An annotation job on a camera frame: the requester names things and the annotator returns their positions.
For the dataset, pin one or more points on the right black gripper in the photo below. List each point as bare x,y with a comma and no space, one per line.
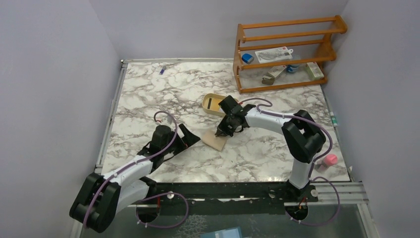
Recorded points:
221,125

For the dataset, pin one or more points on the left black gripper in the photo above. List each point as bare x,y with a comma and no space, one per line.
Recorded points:
189,139

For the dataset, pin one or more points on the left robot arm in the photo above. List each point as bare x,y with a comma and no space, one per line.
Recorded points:
101,197

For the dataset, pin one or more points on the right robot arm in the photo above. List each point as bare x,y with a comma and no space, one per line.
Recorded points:
304,137

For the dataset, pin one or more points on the tan oval tray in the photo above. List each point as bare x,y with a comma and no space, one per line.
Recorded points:
210,104

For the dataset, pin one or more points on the blue small box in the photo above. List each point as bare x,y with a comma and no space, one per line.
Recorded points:
247,58

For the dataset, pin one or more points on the orange wooden rack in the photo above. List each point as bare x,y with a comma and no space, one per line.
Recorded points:
308,46

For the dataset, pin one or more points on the blue white cup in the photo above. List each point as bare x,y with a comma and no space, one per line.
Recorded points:
292,68

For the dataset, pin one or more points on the white packaged item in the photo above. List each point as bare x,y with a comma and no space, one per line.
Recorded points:
274,54

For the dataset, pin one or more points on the blue object at bottom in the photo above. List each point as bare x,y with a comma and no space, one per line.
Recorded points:
226,233

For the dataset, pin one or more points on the green white box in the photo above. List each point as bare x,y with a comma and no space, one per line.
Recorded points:
314,71

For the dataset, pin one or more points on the pink bottle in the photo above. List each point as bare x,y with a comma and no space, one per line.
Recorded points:
327,162

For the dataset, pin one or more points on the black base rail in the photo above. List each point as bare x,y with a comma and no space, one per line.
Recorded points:
224,198

